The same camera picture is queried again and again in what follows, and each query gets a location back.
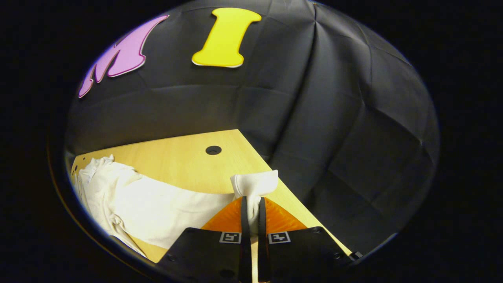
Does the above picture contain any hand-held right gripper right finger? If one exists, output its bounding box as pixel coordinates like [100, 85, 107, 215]
[257, 197, 354, 283]

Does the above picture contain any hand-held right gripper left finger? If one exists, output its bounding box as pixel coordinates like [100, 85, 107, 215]
[155, 196, 252, 283]

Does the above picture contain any cream white sweatshirt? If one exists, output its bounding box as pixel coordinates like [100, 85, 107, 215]
[73, 154, 279, 258]

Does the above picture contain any black backdrop cloth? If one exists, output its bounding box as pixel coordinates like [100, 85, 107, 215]
[65, 0, 441, 256]

